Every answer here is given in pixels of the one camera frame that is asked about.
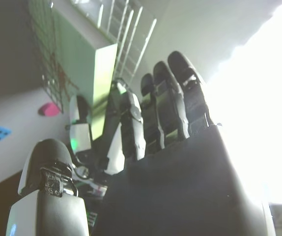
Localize pale green book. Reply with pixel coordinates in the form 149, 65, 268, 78
54, 12, 119, 142

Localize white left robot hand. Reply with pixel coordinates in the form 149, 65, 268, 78
5, 50, 277, 236

